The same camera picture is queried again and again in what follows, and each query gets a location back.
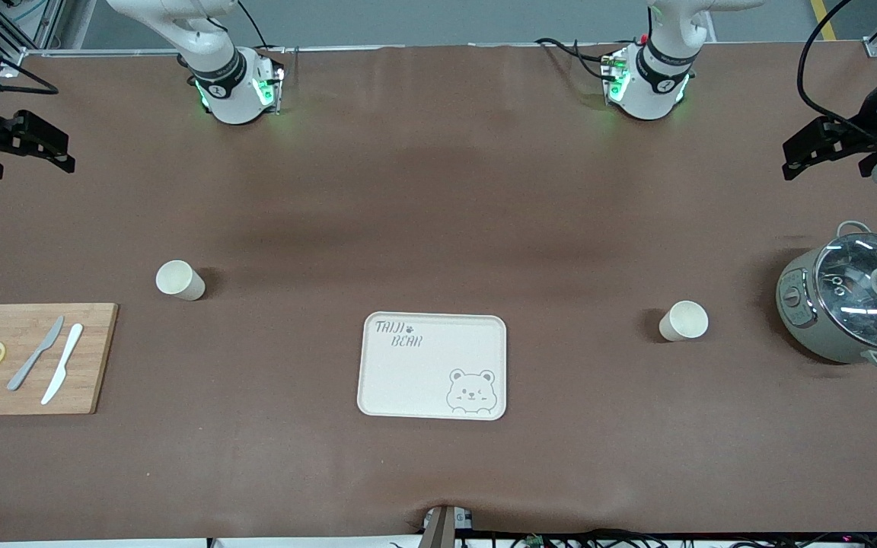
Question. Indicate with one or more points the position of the white plastic cup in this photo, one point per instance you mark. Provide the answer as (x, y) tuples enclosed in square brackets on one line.
[(183, 283), (682, 323)]

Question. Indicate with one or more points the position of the cream tray with bear print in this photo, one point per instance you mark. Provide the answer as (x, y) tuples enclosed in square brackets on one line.
[(423, 380)]

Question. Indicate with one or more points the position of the bamboo cutting board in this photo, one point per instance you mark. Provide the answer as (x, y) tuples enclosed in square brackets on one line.
[(96, 365)]

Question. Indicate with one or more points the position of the glass pot lid with knob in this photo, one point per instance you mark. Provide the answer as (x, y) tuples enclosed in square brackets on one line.
[(857, 293)]

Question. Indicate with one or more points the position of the grey plastic knife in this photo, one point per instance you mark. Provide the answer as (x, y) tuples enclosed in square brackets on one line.
[(36, 354)]

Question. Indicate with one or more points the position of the white plastic knife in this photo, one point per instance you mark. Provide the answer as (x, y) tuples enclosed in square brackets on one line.
[(64, 361)]

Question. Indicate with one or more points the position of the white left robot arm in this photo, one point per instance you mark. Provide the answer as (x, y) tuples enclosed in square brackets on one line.
[(652, 84)]

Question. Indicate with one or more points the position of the brown metal bracket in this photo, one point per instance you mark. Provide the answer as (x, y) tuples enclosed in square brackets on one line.
[(442, 529)]

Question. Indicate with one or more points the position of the grey-green electric cooking pot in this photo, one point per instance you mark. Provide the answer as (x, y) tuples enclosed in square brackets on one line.
[(819, 342)]

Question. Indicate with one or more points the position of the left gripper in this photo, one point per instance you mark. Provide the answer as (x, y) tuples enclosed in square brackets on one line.
[(866, 127)]

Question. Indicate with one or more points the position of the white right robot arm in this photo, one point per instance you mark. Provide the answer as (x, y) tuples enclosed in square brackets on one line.
[(229, 80)]

